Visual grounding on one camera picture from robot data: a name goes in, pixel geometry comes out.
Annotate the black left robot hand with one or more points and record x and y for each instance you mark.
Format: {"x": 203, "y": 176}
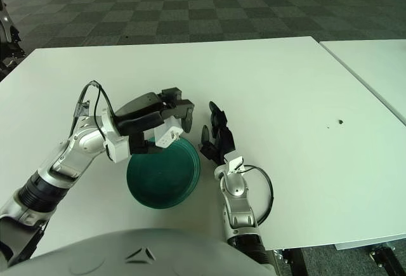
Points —
{"x": 139, "y": 114}

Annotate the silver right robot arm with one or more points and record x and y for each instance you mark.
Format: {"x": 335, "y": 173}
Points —
{"x": 238, "y": 206}

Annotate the green round plate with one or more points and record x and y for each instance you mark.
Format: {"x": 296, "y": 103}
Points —
{"x": 161, "y": 181}

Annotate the black table base frame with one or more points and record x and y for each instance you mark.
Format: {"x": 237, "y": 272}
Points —
{"x": 385, "y": 255}

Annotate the grey robot torso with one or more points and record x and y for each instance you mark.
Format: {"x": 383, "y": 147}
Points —
{"x": 133, "y": 257}

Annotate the grey and black robot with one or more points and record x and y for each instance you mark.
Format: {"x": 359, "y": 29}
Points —
{"x": 6, "y": 25}

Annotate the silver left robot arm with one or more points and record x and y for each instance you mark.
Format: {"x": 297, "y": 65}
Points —
{"x": 63, "y": 161}

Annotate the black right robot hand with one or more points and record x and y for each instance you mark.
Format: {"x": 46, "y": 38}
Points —
{"x": 223, "y": 142}

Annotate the white wall charger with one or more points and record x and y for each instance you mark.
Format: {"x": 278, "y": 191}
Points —
{"x": 166, "y": 136}

